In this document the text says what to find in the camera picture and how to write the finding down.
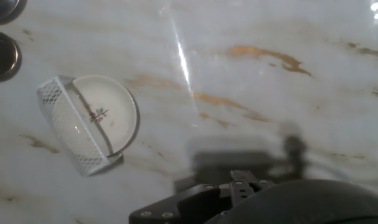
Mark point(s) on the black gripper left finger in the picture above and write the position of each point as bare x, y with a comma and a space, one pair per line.
182, 205

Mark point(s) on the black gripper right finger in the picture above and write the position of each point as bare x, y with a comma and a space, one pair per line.
241, 186

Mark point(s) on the white floral ceramic plate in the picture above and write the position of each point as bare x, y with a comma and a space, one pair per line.
117, 105

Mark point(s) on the marble pattern table mat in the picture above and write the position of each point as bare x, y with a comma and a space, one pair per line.
269, 109

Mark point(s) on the small round steel dish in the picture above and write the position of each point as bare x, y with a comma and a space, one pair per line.
2, 56

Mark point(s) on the large round steel dish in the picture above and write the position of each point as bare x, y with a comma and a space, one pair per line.
2, 7

